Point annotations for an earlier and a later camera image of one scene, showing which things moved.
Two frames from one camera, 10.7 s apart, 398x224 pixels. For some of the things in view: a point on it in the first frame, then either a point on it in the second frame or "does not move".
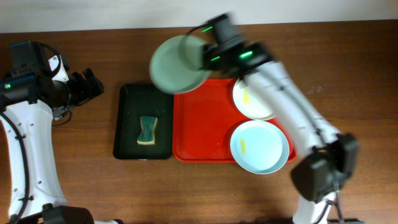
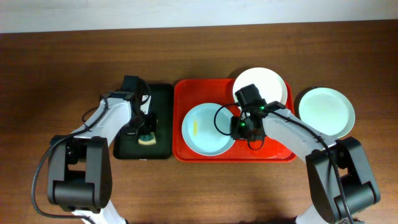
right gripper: (211, 63) -> (234, 129)
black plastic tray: (143, 126) does not move
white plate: (253, 94) does not move
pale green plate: (175, 65) -> (327, 111)
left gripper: (78, 78) -> (150, 126)
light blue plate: (260, 147) -> (206, 129)
